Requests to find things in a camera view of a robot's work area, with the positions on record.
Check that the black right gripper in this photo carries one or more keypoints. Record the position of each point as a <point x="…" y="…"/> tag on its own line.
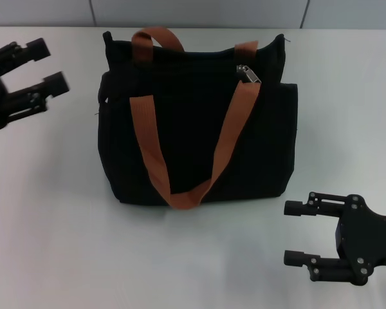
<point x="366" y="238"/>

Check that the silver zipper pull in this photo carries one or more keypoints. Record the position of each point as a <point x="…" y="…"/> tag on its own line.
<point x="251" y="75"/>

